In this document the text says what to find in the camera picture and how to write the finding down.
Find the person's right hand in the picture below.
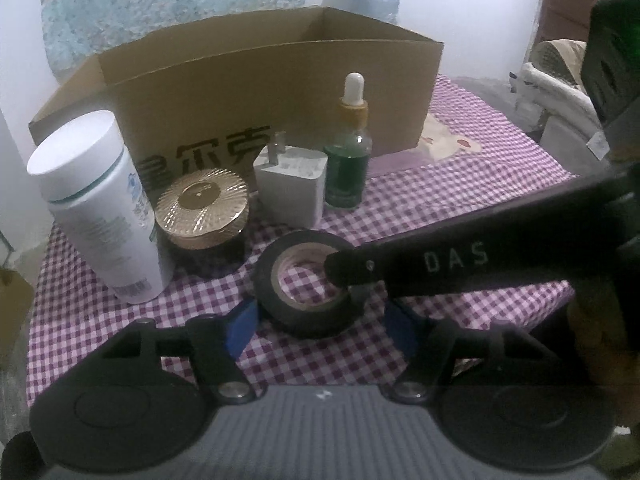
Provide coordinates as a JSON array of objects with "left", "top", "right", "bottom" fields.
[{"left": 572, "top": 305, "right": 640, "bottom": 461}]

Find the small open cardboard box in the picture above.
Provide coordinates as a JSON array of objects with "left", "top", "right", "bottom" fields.
[{"left": 0, "top": 267, "right": 36, "bottom": 361}]

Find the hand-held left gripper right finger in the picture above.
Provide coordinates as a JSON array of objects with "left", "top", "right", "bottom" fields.
[{"left": 385, "top": 300, "right": 563, "bottom": 403}]

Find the beige patterned cushion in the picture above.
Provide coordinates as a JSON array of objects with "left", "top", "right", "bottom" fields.
[{"left": 530, "top": 39, "right": 588, "bottom": 81}]

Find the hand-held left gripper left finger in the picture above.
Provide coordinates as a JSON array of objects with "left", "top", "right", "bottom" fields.
[{"left": 87, "top": 297, "right": 261, "bottom": 405}]

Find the purple checkered bear tablecloth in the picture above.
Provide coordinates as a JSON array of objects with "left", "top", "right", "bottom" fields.
[{"left": 25, "top": 74, "right": 581, "bottom": 406}]

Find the green glass dropper bottle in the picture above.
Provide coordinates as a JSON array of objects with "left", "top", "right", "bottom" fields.
[{"left": 322, "top": 72, "right": 373, "bottom": 210}]

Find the brown cardboard box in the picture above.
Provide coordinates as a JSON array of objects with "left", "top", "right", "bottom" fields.
[{"left": 28, "top": 6, "right": 445, "bottom": 196}]

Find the black tape roll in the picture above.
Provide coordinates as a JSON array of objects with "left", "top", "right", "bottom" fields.
[{"left": 252, "top": 230, "right": 363, "bottom": 339}]

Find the blue floral wall cloth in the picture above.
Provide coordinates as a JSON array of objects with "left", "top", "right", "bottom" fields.
[{"left": 39, "top": 0, "right": 308, "bottom": 81}]

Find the brown wooden door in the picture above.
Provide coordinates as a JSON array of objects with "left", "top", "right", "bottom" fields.
[{"left": 542, "top": 0, "right": 626, "bottom": 45}]

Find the white fleece chair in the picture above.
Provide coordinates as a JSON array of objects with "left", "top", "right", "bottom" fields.
[{"left": 510, "top": 40, "right": 607, "bottom": 147}]

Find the white plastic bottle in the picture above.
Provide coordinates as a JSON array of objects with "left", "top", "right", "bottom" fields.
[{"left": 26, "top": 110, "right": 176, "bottom": 305}]

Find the dark jar with gold lid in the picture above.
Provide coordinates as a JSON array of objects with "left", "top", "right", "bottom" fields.
[{"left": 154, "top": 167, "right": 251, "bottom": 278}]

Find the white charger plug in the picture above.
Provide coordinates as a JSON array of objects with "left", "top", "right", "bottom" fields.
[{"left": 252, "top": 130, "right": 330, "bottom": 228}]

